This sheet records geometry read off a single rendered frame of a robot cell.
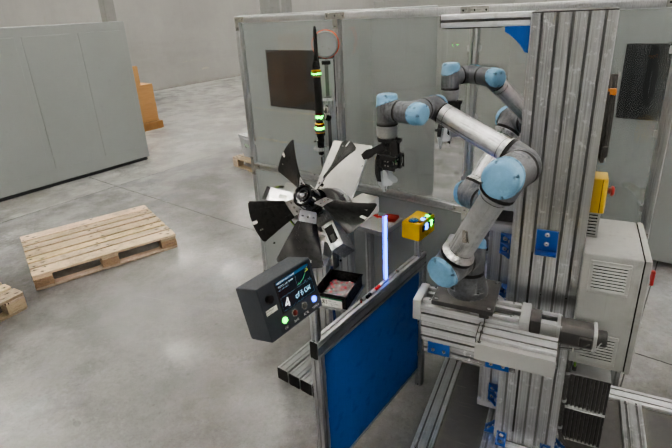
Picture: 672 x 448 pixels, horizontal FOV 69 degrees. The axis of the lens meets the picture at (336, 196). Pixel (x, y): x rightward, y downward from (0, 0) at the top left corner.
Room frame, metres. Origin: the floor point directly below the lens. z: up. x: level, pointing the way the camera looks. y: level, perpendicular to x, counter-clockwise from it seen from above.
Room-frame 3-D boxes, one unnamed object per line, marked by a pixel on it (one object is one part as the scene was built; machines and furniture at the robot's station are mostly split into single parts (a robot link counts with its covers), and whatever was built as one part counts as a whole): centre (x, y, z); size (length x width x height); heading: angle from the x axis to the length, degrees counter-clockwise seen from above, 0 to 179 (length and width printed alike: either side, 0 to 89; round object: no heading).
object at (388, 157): (1.69, -0.20, 1.57); 0.09 x 0.08 x 0.12; 53
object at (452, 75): (2.09, -0.51, 1.78); 0.09 x 0.08 x 0.11; 118
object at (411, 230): (2.22, -0.41, 1.02); 0.16 x 0.10 x 0.11; 142
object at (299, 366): (2.46, 0.04, 0.04); 0.62 x 0.45 x 0.08; 142
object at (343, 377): (1.92, -0.16, 0.45); 0.82 x 0.02 x 0.66; 142
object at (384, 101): (1.69, -0.20, 1.73); 0.09 x 0.08 x 0.11; 45
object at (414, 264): (1.92, -0.16, 0.82); 0.90 x 0.04 x 0.08; 142
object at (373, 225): (2.72, -0.19, 0.85); 0.36 x 0.24 x 0.03; 52
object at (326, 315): (2.38, 0.10, 0.46); 0.09 x 0.05 x 0.91; 52
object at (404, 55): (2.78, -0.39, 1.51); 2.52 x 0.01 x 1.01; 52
